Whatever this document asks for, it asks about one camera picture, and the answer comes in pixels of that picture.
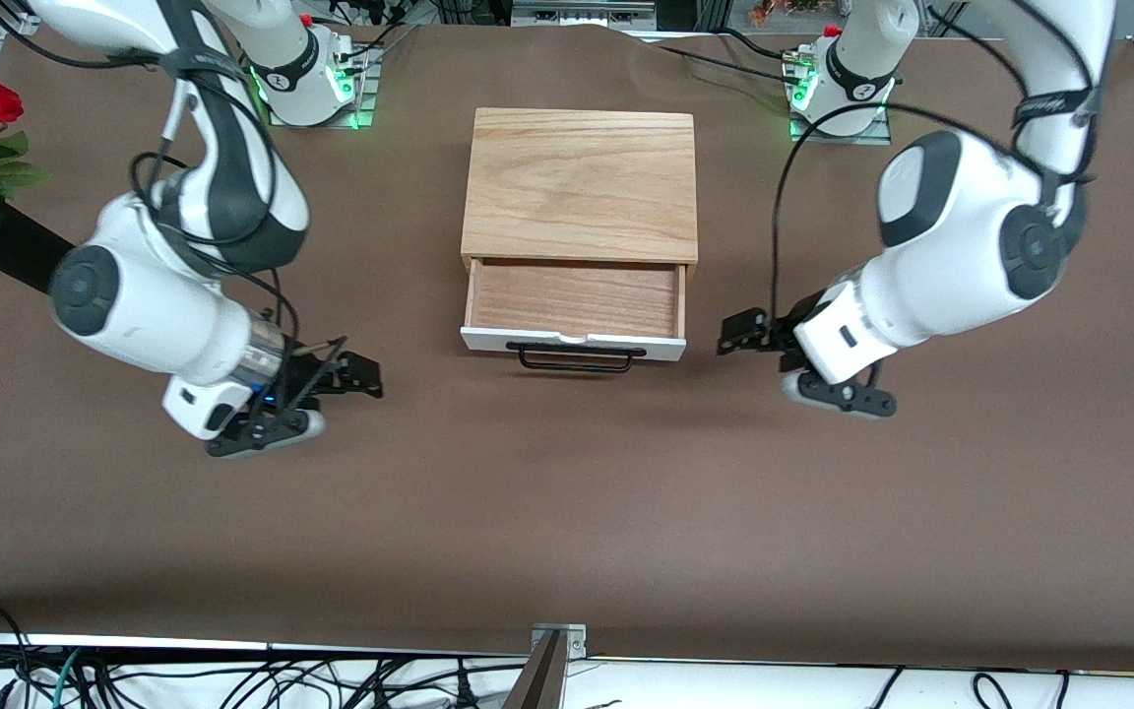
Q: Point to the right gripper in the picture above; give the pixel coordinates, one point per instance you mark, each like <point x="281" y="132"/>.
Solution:
<point x="309" y="373"/>

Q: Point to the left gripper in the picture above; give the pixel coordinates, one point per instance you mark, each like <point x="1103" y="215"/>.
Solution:
<point x="780" y="332"/>

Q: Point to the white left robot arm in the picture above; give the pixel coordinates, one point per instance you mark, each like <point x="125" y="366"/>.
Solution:
<point x="961" y="236"/>

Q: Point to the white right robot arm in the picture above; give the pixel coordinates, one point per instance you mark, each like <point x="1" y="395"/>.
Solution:
<point x="144" y="315"/>

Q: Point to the light wooden drawer cabinet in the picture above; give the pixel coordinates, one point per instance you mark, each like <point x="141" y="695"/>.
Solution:
<point x="577" y="177"/>

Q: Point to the orange flower decoration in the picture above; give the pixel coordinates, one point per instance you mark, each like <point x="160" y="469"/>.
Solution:
<point x="784" y="12"/>

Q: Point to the grey metal box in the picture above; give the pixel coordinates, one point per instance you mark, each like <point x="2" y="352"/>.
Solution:
<point x="582" y="14"/>

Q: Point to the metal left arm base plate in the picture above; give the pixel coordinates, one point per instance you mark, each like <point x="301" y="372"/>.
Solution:
<point x="874" y="138"/>

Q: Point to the aluminium table edge rail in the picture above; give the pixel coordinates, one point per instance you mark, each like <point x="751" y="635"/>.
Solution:
<point x="183" y="644"/>

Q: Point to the metal mount bracket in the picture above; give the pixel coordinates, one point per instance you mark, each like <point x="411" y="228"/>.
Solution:
<point x="572" y="640"/>

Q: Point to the dark camera mount bar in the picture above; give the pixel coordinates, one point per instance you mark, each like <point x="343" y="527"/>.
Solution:
<point x="539" y="679"/>

